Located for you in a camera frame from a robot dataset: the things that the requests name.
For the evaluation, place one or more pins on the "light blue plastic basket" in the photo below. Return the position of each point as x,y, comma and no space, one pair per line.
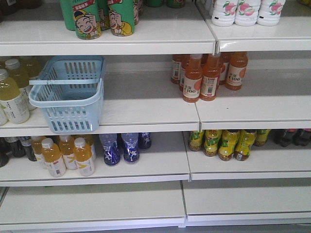
70,91

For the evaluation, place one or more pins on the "dark soy sauce bottle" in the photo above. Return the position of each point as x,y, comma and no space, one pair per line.
15,146
4,149
27,146

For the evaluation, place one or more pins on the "pale yellow juice bottle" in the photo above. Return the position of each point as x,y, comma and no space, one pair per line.
11,100
19,74

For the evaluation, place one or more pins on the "blue sports drink bottle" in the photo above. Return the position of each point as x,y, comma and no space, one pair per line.
110,147
130,148

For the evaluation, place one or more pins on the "white peach drink bottle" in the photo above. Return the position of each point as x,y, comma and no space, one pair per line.
247,12
224,12
270,12

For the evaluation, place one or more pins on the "white store shelving unit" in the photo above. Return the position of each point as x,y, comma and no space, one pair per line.
172,189

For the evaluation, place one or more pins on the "orange C100 drink bottle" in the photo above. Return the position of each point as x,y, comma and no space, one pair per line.
193,78
211,73
236,72

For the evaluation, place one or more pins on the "orange juice bottle white label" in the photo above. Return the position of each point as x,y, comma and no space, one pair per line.
83,157
66,145
37,148
53,158

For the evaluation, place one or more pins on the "yellow label iced tea bottle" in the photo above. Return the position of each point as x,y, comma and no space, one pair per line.
211,142
245,142
228,142
196,140

